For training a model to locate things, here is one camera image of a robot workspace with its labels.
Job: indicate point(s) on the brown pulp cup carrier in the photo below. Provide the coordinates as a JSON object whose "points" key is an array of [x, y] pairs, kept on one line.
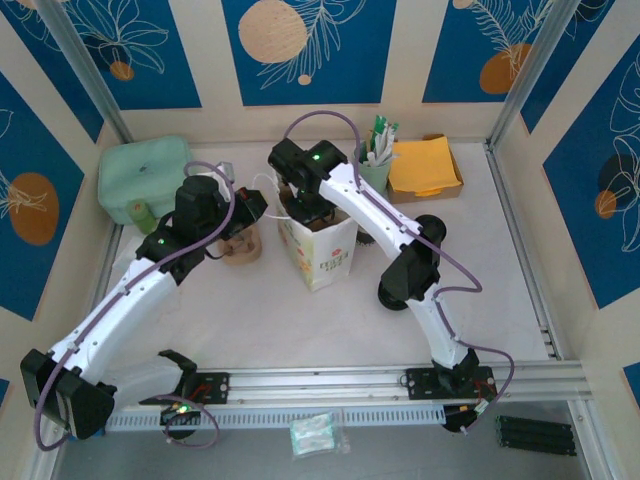
{"points": [[242, 255]]}

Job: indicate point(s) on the white paper takeout bag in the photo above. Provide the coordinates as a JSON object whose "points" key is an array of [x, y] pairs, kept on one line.
{"points": [[325, 260]]}

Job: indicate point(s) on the yellow paper napkins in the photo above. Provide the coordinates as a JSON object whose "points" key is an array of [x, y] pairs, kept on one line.
{"points": [[425, 165]]}

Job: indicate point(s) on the black plastic cup lid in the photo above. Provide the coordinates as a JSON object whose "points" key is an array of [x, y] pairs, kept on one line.
{"points": [[435, 227]]}

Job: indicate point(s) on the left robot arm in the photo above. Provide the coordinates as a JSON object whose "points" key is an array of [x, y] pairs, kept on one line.
{"points": [[110, 320]]}

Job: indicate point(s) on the small green bottle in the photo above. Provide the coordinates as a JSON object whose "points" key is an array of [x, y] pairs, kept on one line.
{"points": [[140, 215]]}

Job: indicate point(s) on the wooden stirrer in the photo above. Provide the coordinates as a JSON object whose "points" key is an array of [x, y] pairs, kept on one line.
{"points": [[370, 140]]}

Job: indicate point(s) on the white paper-wrapped straw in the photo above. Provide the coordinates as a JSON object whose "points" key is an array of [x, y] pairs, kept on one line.
{"points": [[375, 159]]}

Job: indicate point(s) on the mint green lunch box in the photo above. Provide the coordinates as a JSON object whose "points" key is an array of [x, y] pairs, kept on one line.
{"points": [[140, 165]]}

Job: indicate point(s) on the mint green holder cup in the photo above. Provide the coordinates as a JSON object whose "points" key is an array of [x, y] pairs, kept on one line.
{"points": [[380, 172]]}

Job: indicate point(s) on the green white stick sachet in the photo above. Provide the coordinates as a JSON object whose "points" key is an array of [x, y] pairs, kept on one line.
{"points": [[380, 130], [391, 135]]}

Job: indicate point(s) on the cardboard napkin box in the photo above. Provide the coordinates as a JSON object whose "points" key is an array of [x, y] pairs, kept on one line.
{"points": [[425, 197]]}

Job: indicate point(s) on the small green-lit circuit board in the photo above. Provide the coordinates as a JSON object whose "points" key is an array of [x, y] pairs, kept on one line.
{"points": [[481, 409], [180, 409]]}

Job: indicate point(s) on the clear bag green white contents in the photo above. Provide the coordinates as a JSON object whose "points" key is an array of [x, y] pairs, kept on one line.
{"points": [[312, 435]]}

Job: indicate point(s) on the black ribbed rack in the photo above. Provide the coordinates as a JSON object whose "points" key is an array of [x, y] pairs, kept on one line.
{"points": [[535, 435]]}

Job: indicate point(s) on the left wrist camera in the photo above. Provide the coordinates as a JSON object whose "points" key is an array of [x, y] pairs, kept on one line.
{"points": [[226, 171]]}

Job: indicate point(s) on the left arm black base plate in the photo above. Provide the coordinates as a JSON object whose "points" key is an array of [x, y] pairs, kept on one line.
{"points": [[220, 387]]}

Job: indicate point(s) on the aluminium mounting rail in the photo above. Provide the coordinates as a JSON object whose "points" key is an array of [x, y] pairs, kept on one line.
{"points": [[320, 385]]}

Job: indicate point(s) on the aluminium frame post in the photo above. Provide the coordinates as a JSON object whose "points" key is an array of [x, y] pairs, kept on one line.
{"points": [[85, 65], [530, 65]]}

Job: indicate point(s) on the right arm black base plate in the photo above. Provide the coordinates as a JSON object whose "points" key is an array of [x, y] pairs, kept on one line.
{"points": [[415, 382]]}

